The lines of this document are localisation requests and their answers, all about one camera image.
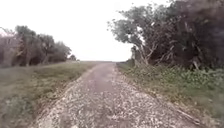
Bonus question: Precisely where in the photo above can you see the grey gravel path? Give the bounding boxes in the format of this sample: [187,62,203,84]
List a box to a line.
[29,61,208,128]

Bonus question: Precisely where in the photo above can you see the small distant tree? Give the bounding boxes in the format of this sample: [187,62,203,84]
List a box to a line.
[68,54,78,62]

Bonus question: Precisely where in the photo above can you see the wood of leaning trees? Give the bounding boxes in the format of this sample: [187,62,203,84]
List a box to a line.
[107,0,224,71]

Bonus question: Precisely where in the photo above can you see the weedy grass verge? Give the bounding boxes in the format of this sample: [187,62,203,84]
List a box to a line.
[115,61,224,128]

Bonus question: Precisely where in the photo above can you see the row of trees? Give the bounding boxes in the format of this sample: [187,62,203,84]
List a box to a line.
[0,25,72,69]

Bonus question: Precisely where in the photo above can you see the grass field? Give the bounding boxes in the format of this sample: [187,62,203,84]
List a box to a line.
[0,60,101,128]

